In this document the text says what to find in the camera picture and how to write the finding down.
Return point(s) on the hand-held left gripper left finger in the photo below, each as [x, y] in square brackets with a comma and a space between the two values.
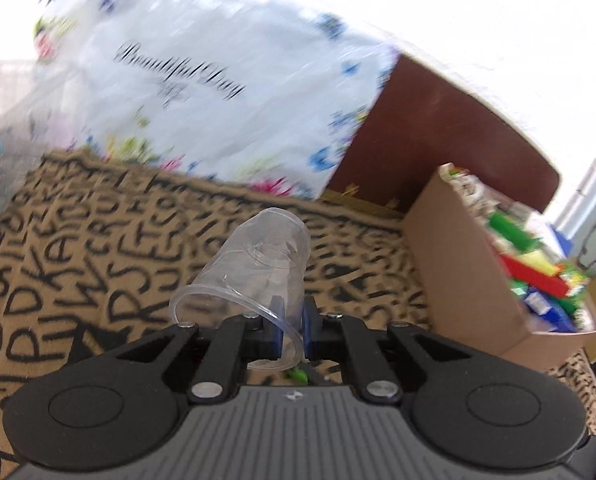
[277, 332]

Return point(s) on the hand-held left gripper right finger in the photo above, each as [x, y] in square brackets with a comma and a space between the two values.
[308, 327]

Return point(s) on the clear plastic cup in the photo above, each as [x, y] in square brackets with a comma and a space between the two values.
[258, 260]

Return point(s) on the cardboard box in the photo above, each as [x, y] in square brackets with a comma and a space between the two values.
[453, 270]

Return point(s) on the white and blue box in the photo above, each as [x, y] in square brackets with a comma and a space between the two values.
[553, 312]

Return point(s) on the small green scrap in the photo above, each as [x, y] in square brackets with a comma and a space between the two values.
[298, 376]

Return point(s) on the letter-print tan blanket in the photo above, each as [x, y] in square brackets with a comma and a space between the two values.
[78, 260]

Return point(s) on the mixed snack bag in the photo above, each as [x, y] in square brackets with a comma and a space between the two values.
[470, 187]

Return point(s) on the green packet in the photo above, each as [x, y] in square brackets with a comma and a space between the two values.
[510, 232]

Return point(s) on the red packet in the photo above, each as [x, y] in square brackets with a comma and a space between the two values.
[533, 275]

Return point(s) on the floral clear plastic bag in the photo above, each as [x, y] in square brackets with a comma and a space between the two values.
[203, 110]

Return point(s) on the dark brown wooden board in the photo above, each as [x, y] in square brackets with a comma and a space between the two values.
[453, 130]

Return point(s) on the green patterned box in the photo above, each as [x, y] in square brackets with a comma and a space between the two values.
[575, 280]

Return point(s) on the clear plastic bin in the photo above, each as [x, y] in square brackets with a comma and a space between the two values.
[23, 125]

